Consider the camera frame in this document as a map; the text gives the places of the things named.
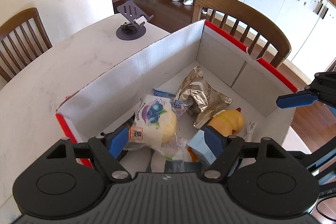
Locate small light blue box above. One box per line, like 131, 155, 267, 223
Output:
187, 130, 217, 167

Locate silver foil snack bag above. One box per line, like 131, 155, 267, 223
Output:
175, 66, 232, 129

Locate blueberry bread packet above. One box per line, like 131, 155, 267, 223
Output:
126, 94, 177, 154

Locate blue soda biscuit packet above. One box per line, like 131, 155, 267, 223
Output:
153, 89, 175, 100

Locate black snack packet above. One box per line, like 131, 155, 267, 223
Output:
123, 113, 135, 129

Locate red cardboard shoe box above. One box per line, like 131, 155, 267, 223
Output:
55, 19, 299, 169

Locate light wooden chair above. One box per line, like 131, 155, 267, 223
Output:
191, 0, 292, 69

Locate grey phone stand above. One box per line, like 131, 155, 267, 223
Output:
116, 1, 154, 41

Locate dark wooden chair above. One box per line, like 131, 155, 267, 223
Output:
1, 7, 52, 82

